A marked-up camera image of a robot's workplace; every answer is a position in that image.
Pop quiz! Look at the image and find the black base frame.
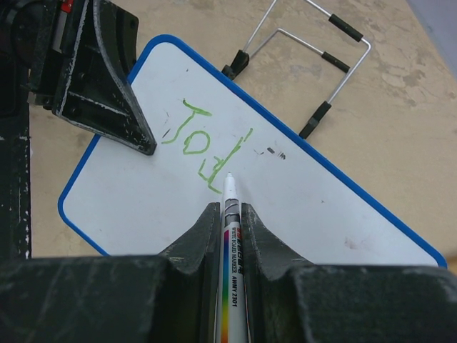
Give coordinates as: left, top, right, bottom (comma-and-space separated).
1, 114, 31, 261

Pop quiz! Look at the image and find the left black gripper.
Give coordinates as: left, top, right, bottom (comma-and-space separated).
1, 1, 156, 156

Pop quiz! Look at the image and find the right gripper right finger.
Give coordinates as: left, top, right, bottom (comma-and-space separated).
241, 203, 456, 342

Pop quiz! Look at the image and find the blue framed whiteboard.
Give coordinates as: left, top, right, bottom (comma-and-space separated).
58, 34, 446, 267

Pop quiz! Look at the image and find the wire whiteboard stand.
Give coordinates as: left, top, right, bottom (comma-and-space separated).
221, 0, 372, 139

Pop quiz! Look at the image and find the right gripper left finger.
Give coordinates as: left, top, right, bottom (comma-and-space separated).
1, 202, 221, 342

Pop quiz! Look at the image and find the white whiteboard marker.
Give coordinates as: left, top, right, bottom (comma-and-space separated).
215, 173, 248, 342

